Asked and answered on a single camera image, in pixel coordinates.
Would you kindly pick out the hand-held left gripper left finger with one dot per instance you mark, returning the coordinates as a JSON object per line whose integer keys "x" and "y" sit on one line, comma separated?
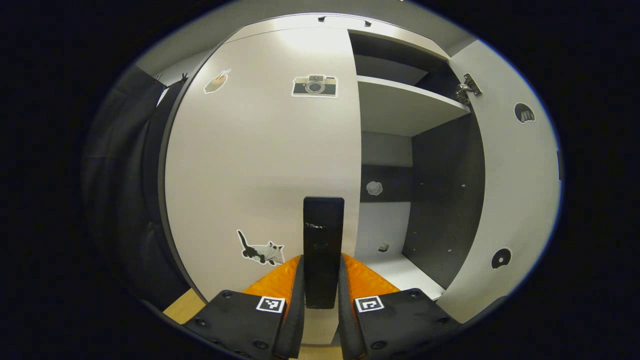
{"x": 295, "y": 325}

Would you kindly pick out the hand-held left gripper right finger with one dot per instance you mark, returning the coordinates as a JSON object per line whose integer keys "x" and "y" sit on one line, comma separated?
{"x": 347, "y": 325}

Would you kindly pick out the beige double-door shoe cabinet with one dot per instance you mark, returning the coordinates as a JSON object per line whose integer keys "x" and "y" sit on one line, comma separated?
{"x": 445, "y": 200}

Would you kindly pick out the camera sticker beige cabinet door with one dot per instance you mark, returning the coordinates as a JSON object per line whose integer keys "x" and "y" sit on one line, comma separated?
{"x": 250, "y": 165}

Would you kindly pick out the headphones sticker beige cabinet door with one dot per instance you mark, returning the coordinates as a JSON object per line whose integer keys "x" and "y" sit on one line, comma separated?
{"x": 520, "y": 190}

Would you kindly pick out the beige cabinet shelf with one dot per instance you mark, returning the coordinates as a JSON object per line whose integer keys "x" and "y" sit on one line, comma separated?
{"x": 400, "y": 105}

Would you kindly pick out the metal door hinge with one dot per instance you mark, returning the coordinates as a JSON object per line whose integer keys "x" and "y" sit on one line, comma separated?
{"x": 468, "y": 89}

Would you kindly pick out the beige cabinet drawer front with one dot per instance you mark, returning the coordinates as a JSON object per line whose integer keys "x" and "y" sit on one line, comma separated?
{"x": 300, "y": 22}

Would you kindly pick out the black backdrop cloth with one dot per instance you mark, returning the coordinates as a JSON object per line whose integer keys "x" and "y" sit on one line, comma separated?
{"x": 120, "y": 200}

